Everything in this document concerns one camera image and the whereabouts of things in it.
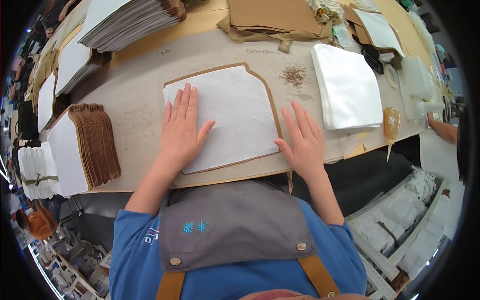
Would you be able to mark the sewing machine workbench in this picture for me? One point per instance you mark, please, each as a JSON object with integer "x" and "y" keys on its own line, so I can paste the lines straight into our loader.
{"x": 71, "y": 266}

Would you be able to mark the large stack of lined pieces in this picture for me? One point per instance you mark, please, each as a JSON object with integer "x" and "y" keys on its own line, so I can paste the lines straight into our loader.
{"x": 127, "y": 22}

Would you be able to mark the black tool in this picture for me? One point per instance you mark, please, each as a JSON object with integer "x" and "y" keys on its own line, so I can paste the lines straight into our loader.
{"x": 371, "y": 56}

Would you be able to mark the person's body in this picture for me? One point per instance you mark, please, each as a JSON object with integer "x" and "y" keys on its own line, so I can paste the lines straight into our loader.
{"x": 240, "y": 247}

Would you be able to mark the roll of tape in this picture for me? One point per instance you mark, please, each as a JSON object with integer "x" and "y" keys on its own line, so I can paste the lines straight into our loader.
{"x": 390, "y": 77}

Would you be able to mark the white fabric sheet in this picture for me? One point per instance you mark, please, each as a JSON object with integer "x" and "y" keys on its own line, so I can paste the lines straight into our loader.
{"x": 236, "y": 116}

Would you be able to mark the person's left hand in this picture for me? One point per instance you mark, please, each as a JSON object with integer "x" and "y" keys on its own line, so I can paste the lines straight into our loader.
{"x": 180, "y": 138}

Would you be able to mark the tied bundle of white pieces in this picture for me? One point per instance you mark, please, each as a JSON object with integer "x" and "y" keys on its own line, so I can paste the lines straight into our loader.
{"x": 37, "y": 172}

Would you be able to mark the black bag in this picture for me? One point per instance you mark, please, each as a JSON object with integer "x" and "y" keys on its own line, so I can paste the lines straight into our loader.
{"x": 28, "y": 120}

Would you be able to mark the person's right hand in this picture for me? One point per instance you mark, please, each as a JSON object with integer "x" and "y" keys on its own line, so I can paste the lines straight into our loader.
{"x": 305, "y": 150}

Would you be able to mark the shelf of white bundles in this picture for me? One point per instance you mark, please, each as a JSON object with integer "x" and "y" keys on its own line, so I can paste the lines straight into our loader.
{"x": 397, "y": 225}

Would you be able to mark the stack of brown cardboard pieces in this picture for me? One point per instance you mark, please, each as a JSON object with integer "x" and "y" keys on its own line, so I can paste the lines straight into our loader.
{"x": 86, "y": 150}

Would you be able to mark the white lined cardboard piece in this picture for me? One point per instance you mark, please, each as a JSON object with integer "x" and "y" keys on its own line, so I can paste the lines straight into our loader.
{"x": 378, "y": 30}

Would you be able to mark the white plastic jug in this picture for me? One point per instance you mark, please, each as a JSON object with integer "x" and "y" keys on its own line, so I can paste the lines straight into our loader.
{"x": 416, "y": 84}

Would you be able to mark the stack of white fabric sheets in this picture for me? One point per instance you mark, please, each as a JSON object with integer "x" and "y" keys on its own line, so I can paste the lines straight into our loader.
{"x": 345, "y": 86}

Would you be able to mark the brown cardboard shaped piece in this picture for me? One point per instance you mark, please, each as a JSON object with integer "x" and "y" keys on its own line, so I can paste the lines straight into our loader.
{"x": 270, "y": 97}

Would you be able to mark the amber glue bottle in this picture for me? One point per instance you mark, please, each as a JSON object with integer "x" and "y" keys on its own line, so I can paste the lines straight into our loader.
{"x": 391, "y": 125}

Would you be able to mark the pile of brown paper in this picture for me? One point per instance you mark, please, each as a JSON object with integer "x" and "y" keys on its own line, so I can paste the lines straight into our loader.
{"x": 270, "y": 18}

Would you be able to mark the leopard print fabric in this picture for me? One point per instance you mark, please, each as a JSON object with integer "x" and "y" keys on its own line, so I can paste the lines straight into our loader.
{"x": 324, "y": 9}

